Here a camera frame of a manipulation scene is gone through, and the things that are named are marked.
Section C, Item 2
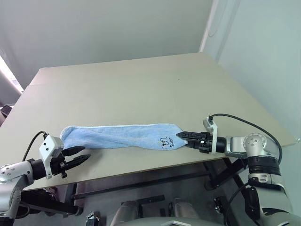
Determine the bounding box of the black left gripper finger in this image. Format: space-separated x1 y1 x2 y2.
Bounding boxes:
62 145 86 157
64 154 92 170

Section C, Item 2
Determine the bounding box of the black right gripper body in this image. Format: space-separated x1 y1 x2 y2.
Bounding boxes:
198 131 214 154

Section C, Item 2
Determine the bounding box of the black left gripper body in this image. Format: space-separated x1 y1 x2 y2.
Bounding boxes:
49 151 69 179

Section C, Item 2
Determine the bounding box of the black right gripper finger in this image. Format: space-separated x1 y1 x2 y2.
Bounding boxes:
185 139 201 150
176 131 203 140

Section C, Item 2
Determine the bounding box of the light blue terry towel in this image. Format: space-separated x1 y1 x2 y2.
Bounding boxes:
59 122 189 152

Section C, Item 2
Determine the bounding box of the grey rounded shape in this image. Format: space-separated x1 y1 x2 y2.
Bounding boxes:
172 198 201 220
110 200 142 226

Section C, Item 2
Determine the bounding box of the dark brown box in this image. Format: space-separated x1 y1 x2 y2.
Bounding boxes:
0 105 13 126

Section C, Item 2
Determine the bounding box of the silver robot torso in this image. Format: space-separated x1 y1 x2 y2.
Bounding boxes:
130 217 228 226

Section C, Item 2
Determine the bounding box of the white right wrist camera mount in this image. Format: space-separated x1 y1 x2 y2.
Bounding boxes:
202 115 219 155

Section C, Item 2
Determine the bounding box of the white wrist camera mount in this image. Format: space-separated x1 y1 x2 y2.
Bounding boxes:
202 115 219 155
38 134 64 180

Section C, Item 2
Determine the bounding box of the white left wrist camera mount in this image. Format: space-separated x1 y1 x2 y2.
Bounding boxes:
38 134 64 180

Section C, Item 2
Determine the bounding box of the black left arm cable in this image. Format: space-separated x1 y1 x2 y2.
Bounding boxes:
23 131 47 163

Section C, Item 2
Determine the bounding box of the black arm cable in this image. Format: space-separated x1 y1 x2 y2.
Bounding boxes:
210 113 283 163
23 131 47 163

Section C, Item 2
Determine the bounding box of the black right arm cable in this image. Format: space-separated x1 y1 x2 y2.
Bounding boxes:
210 113 283 163

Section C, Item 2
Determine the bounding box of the black right shoulder cable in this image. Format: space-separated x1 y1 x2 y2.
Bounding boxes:
225 183 250 223

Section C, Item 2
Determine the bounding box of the black metal table frame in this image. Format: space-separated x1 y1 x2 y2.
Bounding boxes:
18 157 250 216

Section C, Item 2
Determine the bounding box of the white wall trim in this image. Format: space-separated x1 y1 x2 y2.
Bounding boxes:
198 0 236 53

